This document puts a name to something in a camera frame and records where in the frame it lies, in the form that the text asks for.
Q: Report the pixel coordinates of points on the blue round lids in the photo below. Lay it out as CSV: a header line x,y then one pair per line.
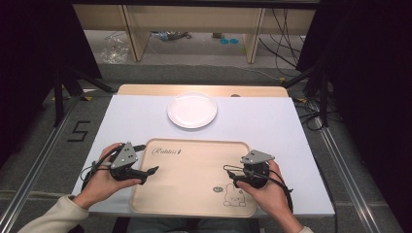
x,y
229,41

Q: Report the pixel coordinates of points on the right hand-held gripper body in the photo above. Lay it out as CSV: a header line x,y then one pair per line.
x,y
256,168

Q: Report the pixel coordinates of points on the person's left hand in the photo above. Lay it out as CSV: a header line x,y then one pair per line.
x,y
102,183

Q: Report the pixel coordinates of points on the dark curtain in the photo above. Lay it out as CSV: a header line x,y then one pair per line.
x,y
372,64
29,48

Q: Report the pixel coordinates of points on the black metal stand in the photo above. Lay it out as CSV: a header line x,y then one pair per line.
x,y
60,93
322,97

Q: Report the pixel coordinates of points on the beige tray with rabbit print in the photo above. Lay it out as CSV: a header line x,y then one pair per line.
x,y
191,181

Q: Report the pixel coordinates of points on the bluish bundle under desk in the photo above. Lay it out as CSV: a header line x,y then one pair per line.
x,y
170,35

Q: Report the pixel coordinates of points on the white round plate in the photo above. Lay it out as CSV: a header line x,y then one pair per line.
x,y
191,110

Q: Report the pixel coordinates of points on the light wooden desk frame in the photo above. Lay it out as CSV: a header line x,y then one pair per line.
x,y
194,17

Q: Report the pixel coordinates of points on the aluminium floor rail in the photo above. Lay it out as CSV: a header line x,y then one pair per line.
x,y
346,168
32,181

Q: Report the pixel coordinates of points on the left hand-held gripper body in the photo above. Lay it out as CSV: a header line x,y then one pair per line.
x,y
124,158

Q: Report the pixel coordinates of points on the white sheet table cover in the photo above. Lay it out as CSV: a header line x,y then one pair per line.
x,y
265,123

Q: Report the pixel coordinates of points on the person's right hand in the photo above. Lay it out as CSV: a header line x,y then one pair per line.
x,y
268,197

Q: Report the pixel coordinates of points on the clear plastic bag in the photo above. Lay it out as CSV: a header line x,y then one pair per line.
x,y
114,51

